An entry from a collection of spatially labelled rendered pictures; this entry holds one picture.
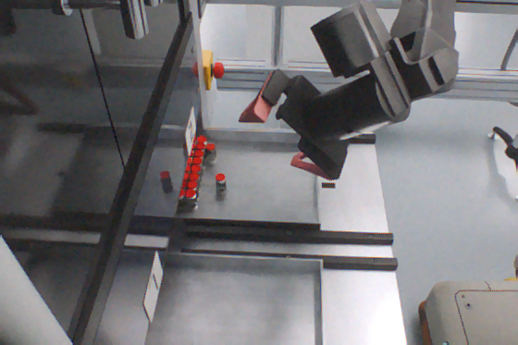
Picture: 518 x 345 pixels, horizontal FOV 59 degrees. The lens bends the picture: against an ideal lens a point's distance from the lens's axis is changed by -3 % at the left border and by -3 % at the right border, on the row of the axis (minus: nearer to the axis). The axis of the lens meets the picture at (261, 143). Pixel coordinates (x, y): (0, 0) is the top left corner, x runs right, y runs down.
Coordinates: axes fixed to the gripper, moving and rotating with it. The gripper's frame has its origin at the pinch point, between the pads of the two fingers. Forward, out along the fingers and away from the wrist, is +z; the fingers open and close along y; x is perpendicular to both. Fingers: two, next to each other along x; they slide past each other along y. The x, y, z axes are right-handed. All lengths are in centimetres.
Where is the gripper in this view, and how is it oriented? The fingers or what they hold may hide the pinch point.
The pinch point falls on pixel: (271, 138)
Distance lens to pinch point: 61.4
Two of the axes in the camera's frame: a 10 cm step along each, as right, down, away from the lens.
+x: 3.6, -7.8, 5.2
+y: 7.0, 5.9, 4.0
